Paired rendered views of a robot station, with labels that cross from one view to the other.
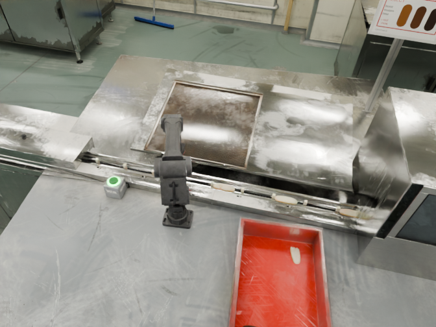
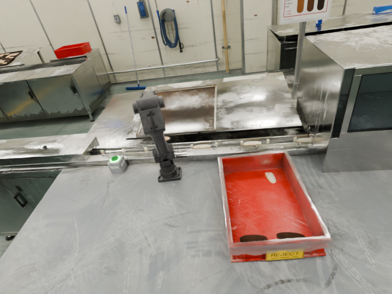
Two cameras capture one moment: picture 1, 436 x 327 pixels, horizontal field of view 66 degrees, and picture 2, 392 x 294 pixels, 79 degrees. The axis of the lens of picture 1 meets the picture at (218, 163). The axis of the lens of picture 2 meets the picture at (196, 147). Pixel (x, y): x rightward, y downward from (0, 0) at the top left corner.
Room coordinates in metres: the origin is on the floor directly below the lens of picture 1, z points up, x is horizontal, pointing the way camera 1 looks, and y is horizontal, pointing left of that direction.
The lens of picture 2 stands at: (-0.12, -0.03, 1.63)
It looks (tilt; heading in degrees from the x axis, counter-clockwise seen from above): 35 degrees down; 1
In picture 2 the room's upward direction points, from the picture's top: 10 degrees counter-clockwise
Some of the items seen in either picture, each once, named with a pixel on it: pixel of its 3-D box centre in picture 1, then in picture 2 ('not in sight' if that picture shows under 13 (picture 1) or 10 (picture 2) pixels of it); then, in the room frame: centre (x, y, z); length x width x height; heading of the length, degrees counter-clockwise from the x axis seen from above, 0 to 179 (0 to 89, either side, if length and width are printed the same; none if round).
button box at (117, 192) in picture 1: (116, 189); (118, 166); (0.94, 0.45, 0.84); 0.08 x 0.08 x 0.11; 80
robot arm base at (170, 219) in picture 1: (177, 213); (168, 169); (0.81, 0.15, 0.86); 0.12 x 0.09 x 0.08; 86
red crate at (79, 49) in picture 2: not in sight; (73, 49); (4.43, 1.90, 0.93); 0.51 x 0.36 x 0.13; 84
